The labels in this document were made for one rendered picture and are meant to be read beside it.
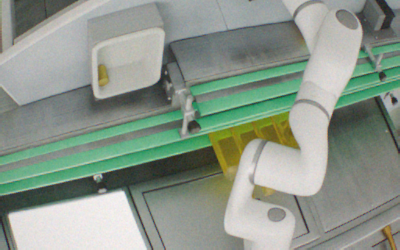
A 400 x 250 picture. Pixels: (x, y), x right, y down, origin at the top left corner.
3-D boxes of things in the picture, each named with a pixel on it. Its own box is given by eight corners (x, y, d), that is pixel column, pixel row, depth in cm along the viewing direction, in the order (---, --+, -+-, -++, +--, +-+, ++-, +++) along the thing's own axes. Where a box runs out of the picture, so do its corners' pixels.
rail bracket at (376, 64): (359, 48, 159) (378, 83, 153) (365, 33, 153) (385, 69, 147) (368, 46, 160) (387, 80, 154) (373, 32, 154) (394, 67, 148)
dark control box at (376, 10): (361, 12, 166) (373, 30, 162) (366, -3, 159) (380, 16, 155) (377, 10, 168) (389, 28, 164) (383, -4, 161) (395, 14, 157)
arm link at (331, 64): (284, 114, 113) (307, 68, 100) (315, 37, 126) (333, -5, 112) (323, 135, 112) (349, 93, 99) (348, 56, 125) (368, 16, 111)
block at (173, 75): (160, 85, 153) (169, 108, 150) (162, 64, 145) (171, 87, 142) (173, 82, 154) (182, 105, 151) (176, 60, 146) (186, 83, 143)
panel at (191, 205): (5, 214, 149) (37, 311, 133) (3, 211, 146) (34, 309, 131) (281, 146, 172) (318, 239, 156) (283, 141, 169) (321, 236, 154)
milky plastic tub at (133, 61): (87, 74, 147) (94, 101, 143) (86, 20, 127) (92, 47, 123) (150, 57, 151) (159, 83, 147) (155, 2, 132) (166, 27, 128)
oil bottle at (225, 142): (199, 116, 160) (228, 186, 150) (202, 105, 155) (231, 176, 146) (219, 111, 162) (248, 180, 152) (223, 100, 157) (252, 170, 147)
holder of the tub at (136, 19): (89, 83, 151) (95, 107, 148) (87, 19, 128) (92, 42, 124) (148, 67, 156) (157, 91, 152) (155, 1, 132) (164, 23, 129)
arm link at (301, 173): (280, 91, 108) (251, 151, 101) (342, 110, 104) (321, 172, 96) (280, 134, 119) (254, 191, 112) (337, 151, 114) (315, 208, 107)
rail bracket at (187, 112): (169, 112, 151) (185, 155, 146) (173, 73, 137) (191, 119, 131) (180, 108, 152) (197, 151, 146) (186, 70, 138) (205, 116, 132)
